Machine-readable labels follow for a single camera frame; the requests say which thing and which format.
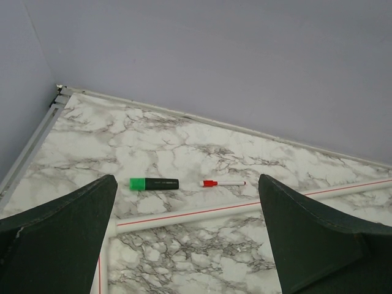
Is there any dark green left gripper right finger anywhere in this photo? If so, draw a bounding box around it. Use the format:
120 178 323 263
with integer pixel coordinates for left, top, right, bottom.
258 175 391 293

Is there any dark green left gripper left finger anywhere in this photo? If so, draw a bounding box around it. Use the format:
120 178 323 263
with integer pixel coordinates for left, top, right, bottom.
1 175 118 293

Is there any green black highlighter marker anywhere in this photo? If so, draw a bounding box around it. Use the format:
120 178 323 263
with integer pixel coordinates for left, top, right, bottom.
129 178 179 191

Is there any red capped white pen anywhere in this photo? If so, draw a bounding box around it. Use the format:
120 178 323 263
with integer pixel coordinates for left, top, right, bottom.
200 180 246 187

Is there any white PVC pipe frame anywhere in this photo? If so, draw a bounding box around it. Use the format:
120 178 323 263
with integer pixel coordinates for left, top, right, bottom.
90 178 391 293

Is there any aluminium table edge frame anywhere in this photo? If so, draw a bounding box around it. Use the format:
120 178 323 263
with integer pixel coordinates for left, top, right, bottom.
1 86 391 211

